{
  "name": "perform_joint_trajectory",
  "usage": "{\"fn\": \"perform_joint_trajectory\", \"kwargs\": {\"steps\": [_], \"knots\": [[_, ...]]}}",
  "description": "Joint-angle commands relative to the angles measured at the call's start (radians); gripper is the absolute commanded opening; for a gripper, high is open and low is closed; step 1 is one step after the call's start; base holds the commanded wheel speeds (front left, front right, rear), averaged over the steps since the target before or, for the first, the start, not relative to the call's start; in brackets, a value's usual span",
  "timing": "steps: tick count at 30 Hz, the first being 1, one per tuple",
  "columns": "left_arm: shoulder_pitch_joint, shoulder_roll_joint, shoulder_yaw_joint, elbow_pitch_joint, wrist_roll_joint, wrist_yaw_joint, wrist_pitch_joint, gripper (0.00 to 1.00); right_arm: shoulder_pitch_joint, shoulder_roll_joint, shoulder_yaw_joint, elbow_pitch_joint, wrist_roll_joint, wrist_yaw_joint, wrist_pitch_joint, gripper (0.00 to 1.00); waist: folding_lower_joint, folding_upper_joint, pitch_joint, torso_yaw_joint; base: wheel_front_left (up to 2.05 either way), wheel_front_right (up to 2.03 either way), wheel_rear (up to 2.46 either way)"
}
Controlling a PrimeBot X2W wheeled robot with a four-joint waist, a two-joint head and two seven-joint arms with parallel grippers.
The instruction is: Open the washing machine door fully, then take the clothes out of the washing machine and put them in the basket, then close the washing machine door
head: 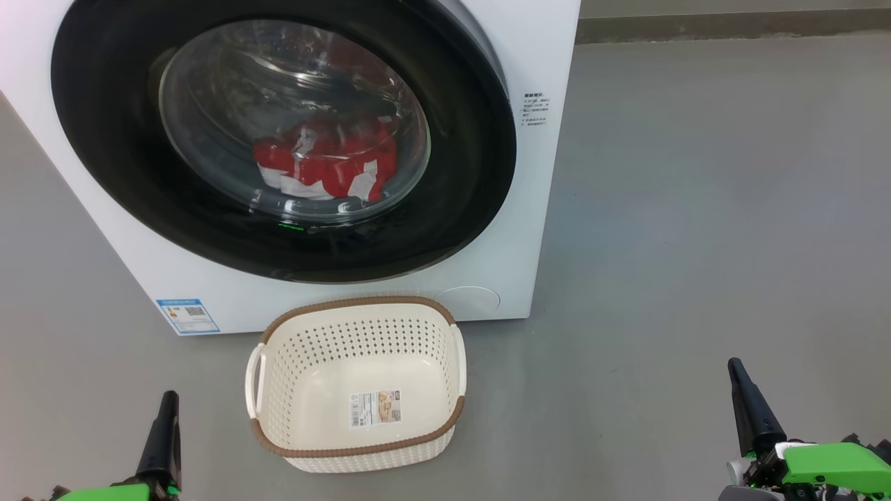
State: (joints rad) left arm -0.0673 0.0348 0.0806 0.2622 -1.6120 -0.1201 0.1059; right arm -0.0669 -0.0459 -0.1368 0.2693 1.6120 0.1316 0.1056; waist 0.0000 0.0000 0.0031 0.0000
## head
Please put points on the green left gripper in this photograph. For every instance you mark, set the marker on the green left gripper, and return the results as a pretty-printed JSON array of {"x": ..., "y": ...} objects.
[{"x": 104, "y": 494}]

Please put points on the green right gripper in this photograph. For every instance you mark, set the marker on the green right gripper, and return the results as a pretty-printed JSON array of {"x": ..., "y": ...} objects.
[{"x": 828, "y": 466}]

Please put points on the round black washer door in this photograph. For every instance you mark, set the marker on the round black washer door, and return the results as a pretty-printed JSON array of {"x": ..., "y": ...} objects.
[{"x": 104, "y": 139}]

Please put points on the red and white garment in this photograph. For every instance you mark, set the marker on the red and white garment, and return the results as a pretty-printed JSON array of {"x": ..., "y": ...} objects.
[{"x": 327, "y": 163}]

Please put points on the cream laundry basket brown rim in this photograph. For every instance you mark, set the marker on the cream laundry basket brown rim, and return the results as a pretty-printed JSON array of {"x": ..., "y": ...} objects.
[{"x": 348, "y": 334}]

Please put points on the white front-load washing machine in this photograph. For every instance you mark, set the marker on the white front-load washing machine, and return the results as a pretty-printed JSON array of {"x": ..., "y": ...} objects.
[{"x": 546, "y": 223}]

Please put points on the blue energy label sticker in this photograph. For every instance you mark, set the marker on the blue energy label sticker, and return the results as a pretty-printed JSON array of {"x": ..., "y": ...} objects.
[{"x": 188, "y": 316}]

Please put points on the paper product label sticker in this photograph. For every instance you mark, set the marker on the paper product label sticker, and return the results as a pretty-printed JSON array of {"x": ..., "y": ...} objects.
[{"x": 376, "y": 408}]

